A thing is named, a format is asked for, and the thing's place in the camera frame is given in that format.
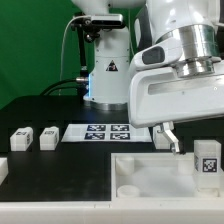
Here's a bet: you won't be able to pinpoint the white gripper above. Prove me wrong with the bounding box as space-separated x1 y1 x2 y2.
128 61 224 154

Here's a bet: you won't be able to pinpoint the white square tabletop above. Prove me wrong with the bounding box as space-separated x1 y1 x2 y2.
111 153 224 200

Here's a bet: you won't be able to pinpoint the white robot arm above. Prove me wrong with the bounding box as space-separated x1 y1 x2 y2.
71 0 224 153

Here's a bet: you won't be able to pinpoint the white front fence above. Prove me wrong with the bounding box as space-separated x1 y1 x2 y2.
0 198 224 224

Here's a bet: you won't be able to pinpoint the white sheet with tags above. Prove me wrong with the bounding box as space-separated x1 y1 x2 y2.
62 124 151 142

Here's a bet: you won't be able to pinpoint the white left fence piece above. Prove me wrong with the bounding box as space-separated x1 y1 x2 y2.
0 158 8 185

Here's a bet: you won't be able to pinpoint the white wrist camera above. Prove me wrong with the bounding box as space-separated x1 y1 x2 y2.
128 37 183 77

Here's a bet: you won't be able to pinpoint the black cables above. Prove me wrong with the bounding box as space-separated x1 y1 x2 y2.
39 76 90 97

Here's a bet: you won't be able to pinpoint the black camera on stand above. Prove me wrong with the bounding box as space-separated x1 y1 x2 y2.
71 14 124 43

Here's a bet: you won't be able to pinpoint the white cable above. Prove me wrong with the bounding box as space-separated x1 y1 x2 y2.
58 16 84 97

